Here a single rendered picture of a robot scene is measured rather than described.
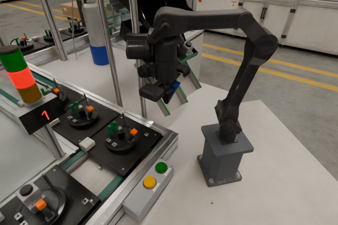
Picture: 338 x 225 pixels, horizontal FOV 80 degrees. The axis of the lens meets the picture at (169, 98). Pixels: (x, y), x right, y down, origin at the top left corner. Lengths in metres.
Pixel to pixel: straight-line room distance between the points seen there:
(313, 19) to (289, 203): 3.89
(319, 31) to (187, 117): 3.76
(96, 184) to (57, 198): 0.14
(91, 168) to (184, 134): 0.46
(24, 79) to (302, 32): 4.40
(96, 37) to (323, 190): 1.55
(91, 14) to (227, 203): 1.37
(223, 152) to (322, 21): 4.00
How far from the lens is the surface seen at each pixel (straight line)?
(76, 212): 0.76
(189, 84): 1.09
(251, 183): 0.93
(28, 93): 0.68
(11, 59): 0.64
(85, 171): 0.90
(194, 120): 1.11
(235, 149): 0.75
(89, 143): 0.88
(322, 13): 4.52
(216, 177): 0.85
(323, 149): 2.58
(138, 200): 0.74
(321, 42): 4.65
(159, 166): 0.78
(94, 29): 1.61
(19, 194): 0.72
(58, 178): 0.85
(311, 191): 1.02
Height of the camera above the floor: 1.62
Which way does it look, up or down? 37 degrees down
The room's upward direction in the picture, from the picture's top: straight up
